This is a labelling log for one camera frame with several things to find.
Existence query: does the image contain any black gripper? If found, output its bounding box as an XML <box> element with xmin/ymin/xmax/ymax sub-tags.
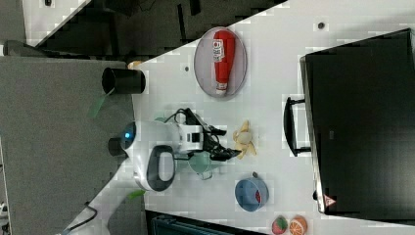
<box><xmin>203</xmin><ymin>125</ymin><xmax>241</xmax><ymax>161</ymax></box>

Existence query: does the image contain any plush peeled banana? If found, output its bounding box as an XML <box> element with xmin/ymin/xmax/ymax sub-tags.
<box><xmin>233</xmin><ymin>120</ymin><xmax>257</xmax><ymax>160</ymax></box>

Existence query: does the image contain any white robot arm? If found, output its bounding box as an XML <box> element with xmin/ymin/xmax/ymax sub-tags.
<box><xmin>59</xmin><ymin>120</ymin><xmax>240</xmax><ymax>235</ymax></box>

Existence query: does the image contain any black toaster oven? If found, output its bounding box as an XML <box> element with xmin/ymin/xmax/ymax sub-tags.
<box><xmin>283</xmin><ymin>28</ymin><xmax>415</xmax><ymax>225</ymax></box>

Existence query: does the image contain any green metal cup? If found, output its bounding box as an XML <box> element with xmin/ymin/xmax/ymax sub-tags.
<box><xmin>188</xmin><ymin>152</ymin><xmax>222</xmax><ymax>180</ymax></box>

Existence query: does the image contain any blue bowl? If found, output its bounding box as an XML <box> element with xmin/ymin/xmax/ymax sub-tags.
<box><xmin>235</xmin><ymin>177</ymin><xmax>269</xmax><ymax>212</ymax></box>

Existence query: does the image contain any grey round plate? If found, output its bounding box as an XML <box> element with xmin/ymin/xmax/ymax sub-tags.
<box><xmin>194</xmin><ymin>27</ymin><xmax>248</xmax><ymax>98</ymax></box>

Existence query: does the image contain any green marker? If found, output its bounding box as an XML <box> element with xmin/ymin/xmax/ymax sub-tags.
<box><xmin>127</xmin><ymin>190</ymin><xmax>146</xmax><ymax>200</ymax></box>

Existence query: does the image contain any red plush ketchup bottle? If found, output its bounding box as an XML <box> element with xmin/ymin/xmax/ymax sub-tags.
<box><xmin>212</xmin><ymin>29</ymin><xmax>235</xmax><ymax>96</ymax></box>

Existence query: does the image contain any black cylinder lower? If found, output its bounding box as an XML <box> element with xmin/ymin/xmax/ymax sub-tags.
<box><xmin>108</xmin><ymin>137</ymin><xmax>124</xmax><ymax>157</ymax></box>

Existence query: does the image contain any black cylinder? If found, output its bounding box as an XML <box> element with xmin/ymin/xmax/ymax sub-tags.
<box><xmin>108</xmin><ymin>137</ymin><xmax>124</xmax><ymax>157</ymax></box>
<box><xmin>102</xmin><ymin>68</ymin><xmax>146</xmax><ymax>94</ymax></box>

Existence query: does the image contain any plush strawberry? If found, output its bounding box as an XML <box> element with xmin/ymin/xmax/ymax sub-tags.
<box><xmin>271</xmin><ymin>215</ymin><xmax>288</xmax><ymax>235</ymax></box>

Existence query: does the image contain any plush orange slice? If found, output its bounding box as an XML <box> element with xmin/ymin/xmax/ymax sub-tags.
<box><xmin>289</xmin><ymin>215</ymin><xmax>308</xmax><ymax>235</ymax></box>

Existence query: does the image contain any black cylinder upper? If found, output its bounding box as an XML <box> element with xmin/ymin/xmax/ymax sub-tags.
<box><xmin>102</xmin><ymin>68</ymin><xmax>146</xmax><ymax>94</ymax></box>

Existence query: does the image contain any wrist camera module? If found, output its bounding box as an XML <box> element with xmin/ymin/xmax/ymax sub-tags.
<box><xmin>184</xmin><ymin>108</ymin><xmax>208</xmax><ymax>130</ymax></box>

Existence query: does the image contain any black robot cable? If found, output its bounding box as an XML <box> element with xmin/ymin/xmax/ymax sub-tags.
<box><xmin>162</xmin><ymin>107</ymin><xmax>197</xmax><ymax>125</ymax></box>

